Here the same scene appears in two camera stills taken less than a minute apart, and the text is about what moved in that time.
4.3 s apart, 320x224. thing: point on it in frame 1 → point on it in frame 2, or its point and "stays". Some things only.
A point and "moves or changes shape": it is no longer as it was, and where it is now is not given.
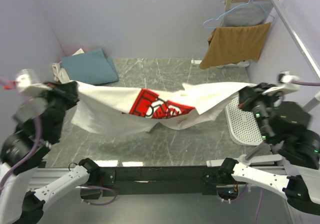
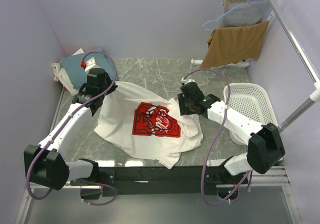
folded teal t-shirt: [93, 67] stays
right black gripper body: [258, 100] → [185, 106]
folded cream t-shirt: [60, 74] stays
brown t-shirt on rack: [230, 45] stays
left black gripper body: [61, 100] → [108, 83]
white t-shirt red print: [118, 109] moves or changes shape
